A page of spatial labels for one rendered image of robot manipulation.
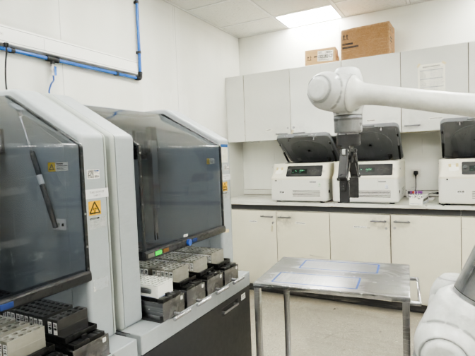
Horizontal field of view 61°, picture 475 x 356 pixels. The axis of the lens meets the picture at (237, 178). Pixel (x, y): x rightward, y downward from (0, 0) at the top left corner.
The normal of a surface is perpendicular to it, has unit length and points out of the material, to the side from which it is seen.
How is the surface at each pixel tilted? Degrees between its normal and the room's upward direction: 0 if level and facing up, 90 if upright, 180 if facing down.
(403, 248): 90
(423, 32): 90
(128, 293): 90
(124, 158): 90
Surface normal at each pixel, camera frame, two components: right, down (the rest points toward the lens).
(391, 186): -0.47, 0.07
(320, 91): -0.69, 0.04
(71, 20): 0.88, -0.01
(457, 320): -0.56, -0.20
